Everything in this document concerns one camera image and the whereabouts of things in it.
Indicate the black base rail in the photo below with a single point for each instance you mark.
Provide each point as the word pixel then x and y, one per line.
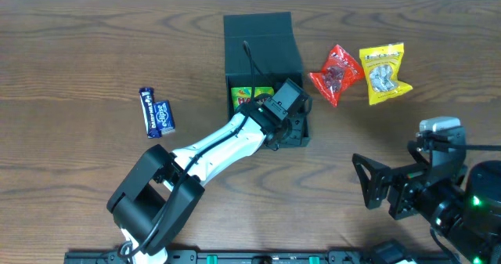
pixel 193 257

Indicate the yellow snack bag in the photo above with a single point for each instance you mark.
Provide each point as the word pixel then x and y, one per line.
pixel 381 65

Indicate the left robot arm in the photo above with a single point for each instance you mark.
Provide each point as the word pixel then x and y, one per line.
pixel 157 197

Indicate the dark green open box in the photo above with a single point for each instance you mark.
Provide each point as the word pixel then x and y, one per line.
pixel 260 50

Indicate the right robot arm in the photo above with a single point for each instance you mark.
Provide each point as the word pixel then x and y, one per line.
pixel 460 204

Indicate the gummy worms candy bag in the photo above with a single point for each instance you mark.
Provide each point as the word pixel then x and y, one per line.
pixel 242 95

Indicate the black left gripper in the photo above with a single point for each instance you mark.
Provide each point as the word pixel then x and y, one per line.
pixel 293 130

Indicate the red snack bag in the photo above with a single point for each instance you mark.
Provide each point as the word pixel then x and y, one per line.
pixel 339 72

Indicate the dark blue Dairy Milk bar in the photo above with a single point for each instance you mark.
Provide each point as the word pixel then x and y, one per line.
pixel 147 101

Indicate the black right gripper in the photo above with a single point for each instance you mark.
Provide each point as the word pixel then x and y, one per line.
pixel 397 193

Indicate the blue Eclipse mint box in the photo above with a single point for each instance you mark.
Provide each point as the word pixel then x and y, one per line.
pixel 163 117

